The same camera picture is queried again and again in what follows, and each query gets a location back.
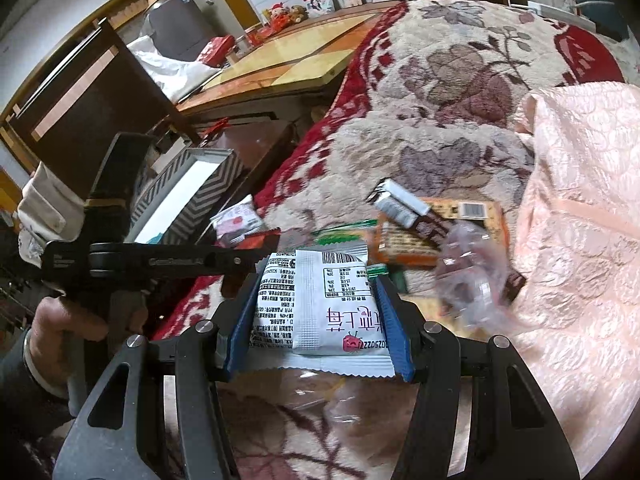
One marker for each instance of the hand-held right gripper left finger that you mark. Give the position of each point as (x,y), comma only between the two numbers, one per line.
(241,322)

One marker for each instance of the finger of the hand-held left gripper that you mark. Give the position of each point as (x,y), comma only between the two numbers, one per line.
(190,261)

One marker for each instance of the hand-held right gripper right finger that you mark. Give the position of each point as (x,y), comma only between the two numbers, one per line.
(396,330)

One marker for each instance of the white strawberry snack packet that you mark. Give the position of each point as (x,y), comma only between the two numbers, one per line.
(320,310)
(235,220)

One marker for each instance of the striped cardboard box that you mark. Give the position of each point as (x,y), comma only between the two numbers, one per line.
(210,185)

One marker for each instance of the green snack packet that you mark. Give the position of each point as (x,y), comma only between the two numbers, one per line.
(345,237)

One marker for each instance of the person's left forearm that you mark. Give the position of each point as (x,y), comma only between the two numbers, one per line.
(20,400)

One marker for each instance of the person's left hand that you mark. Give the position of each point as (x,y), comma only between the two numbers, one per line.
(60,321)

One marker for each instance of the beige cloth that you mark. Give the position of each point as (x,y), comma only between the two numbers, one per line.
(45,210)

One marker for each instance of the red snack packet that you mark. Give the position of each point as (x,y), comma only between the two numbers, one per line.
(260,237)

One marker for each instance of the orange snack packet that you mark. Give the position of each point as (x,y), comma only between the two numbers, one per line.
(400,246)

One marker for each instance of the clear plastic bag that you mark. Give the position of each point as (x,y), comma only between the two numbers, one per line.
(465,280)
(320,395)

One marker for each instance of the dark wooden chair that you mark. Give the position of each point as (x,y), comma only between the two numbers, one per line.
(85,105)

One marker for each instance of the dark brown snack packet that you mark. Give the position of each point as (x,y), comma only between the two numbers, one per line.
(515,285)

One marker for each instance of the round dark wooden stool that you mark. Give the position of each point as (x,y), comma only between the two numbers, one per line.
(255,145)

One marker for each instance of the silver brown snack bar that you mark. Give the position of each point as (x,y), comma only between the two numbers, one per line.
(400,195)

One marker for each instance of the red tassel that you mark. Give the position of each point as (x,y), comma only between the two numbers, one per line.
(217,127)

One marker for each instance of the white cloth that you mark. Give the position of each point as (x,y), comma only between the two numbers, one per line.
(165,72)

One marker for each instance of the red box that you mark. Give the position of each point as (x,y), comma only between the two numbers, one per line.
(216,50)

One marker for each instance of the grey appliance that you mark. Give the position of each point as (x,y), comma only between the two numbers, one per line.
(180,25)

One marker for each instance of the pink plastic bag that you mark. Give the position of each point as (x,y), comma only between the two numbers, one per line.
(585,260)

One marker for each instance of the wooden table with glass top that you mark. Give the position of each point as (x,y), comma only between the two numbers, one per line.
(280,60)

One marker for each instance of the red and cream floral cushion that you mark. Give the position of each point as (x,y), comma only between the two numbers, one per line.
(450,85)

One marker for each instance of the red plush doll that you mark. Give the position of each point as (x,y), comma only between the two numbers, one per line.
(280,15)

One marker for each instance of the brown plush toy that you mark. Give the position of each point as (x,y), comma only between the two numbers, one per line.
(298,13)

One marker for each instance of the white power strip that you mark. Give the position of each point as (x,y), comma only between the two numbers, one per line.
(562,14)

